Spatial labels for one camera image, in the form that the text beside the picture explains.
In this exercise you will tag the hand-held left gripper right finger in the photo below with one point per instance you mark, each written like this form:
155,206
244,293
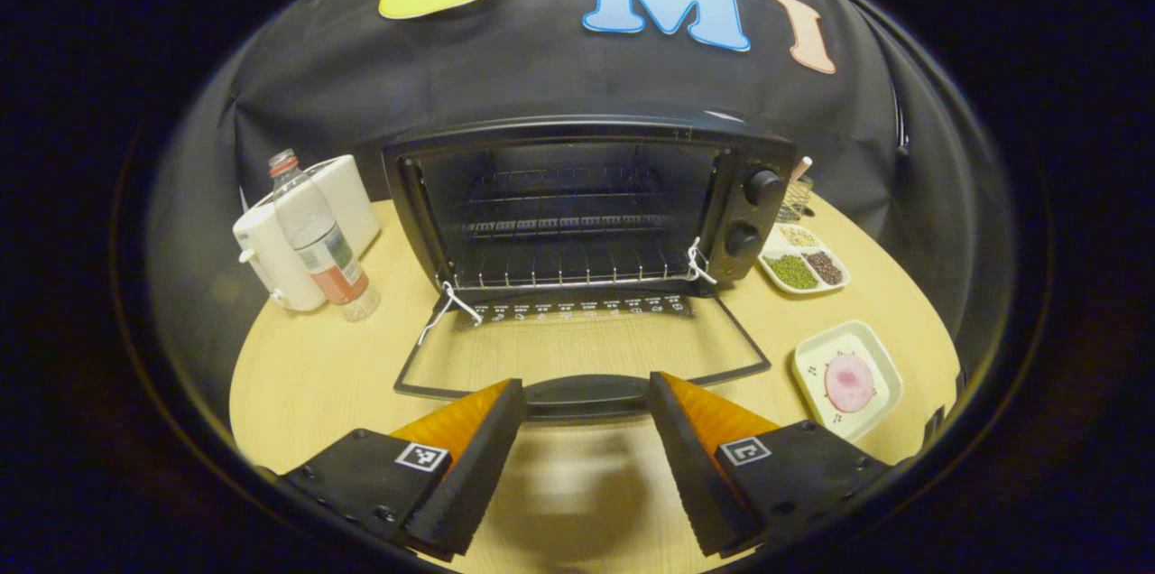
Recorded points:
695,475

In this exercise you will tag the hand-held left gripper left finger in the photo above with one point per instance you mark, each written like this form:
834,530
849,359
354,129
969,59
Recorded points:
474,475

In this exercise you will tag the white square plate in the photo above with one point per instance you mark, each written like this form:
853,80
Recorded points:
812,366

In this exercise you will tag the pink round food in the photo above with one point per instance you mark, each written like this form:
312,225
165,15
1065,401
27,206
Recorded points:
850,383

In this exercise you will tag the black electric oven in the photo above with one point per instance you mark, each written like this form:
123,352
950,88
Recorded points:
733,213

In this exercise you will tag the divided white plate of beans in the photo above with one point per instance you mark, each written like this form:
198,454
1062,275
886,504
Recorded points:
794,272

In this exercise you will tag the clear plastic water bottle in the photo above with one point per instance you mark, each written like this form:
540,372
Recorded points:
325,249

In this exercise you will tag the white toaster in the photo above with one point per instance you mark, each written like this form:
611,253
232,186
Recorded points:
271,258

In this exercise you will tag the black backdrop cloth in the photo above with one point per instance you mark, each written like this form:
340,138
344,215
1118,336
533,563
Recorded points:
559,78

